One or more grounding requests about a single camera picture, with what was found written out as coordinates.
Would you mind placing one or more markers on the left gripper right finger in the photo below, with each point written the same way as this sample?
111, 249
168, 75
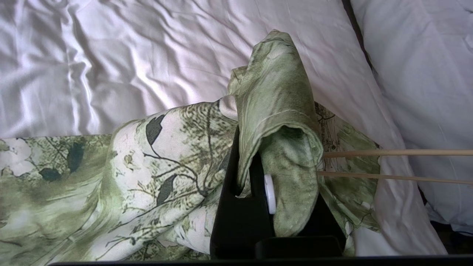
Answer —
329, 229

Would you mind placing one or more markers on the white pillow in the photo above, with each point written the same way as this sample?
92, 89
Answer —
428, 92

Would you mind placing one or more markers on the white bed duvet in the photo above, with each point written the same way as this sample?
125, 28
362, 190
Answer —
155, 55

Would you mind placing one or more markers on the green floral shirt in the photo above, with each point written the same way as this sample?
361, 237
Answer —
155, 173

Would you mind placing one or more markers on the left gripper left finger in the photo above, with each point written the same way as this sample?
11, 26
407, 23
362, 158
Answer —
231, 225

